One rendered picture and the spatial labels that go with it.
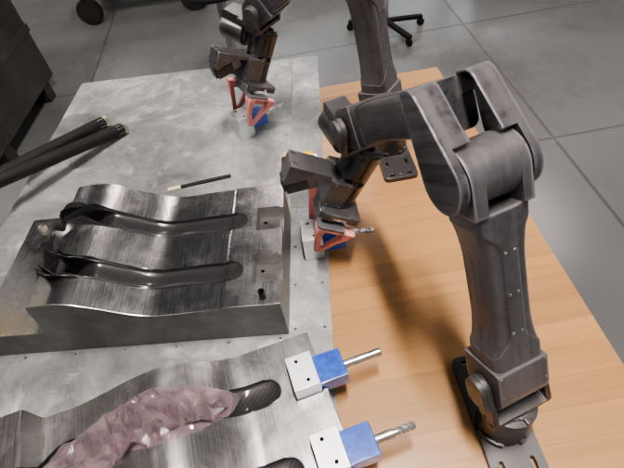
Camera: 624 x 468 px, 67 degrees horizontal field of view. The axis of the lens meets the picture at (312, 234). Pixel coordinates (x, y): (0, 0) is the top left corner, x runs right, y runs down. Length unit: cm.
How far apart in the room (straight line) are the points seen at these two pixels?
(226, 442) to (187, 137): 77
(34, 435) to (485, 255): 60
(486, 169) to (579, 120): 220
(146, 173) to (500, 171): 86
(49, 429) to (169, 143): 71
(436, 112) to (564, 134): 210
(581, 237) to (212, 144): 145
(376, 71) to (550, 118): 176
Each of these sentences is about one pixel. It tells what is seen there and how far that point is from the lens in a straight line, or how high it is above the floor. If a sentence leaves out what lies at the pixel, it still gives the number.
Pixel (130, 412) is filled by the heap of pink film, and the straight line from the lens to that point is 66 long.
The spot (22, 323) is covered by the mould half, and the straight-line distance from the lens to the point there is 91.
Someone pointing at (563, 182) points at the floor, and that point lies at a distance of 228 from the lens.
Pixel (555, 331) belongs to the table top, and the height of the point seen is 80.
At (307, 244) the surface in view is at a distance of 83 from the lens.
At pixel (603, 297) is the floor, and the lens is 192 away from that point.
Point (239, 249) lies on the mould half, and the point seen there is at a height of 89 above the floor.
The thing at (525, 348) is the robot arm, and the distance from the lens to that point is 58.
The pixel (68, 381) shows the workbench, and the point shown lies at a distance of 88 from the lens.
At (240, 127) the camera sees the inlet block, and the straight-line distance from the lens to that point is 113.
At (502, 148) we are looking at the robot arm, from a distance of 46.
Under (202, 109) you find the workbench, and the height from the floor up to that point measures 80.
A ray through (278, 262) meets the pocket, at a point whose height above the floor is 87.
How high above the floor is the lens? 147
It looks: 48 degrees down
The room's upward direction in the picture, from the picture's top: 10 degrees counter-clockwise
